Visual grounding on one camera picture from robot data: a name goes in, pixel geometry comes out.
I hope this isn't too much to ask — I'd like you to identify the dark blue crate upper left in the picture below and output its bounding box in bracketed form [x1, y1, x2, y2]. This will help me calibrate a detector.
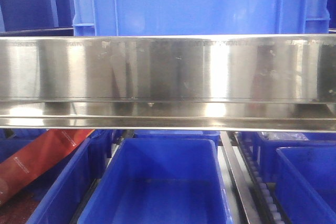
[1, 0, 74, 33]

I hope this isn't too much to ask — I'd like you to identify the steel divider rail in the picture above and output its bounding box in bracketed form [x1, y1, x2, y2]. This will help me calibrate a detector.
[218, 131, 262, 223]

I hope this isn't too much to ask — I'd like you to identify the white roller track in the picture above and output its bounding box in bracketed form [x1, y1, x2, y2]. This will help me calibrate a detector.
[234, 132, 285, 223]

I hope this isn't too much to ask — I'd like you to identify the stainless steel shelf beam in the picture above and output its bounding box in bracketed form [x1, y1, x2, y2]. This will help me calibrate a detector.
[1, 34, 335, 132]

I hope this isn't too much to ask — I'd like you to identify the blue bin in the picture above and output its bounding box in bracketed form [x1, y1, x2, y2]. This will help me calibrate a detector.
[133, 130, 221, 147]
[78, 138, 233, 223]
[1, 130, 113, 223]
[246, 131, 335, 183]
[275, 146, 335, 223]

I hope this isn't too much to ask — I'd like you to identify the large blue crate upper shelf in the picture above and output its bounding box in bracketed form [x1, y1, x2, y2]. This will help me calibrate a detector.
[73, 0, 330, 36]

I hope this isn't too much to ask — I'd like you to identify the blue bin behind centre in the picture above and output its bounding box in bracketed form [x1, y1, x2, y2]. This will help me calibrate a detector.
[133, 130, 221, 147]

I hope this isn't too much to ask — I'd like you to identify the red foil package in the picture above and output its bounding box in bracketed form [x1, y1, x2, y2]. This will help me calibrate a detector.
[1, 129, 94, 205]

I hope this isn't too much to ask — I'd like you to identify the blue bin lower left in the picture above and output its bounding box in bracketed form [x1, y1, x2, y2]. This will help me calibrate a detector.
[1, 130, 113, 223]

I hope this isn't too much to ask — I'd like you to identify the blue bin lower right rear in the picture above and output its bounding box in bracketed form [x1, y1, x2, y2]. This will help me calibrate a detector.
[246, 131, 335, 183]

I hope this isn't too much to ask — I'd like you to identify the blue bin lower centre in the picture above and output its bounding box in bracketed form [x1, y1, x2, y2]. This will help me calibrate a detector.
[78, 138, 233, 223]

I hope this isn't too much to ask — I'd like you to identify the blue bin lower right front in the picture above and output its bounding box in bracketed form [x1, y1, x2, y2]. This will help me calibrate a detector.
[275, 146, 335, 223]

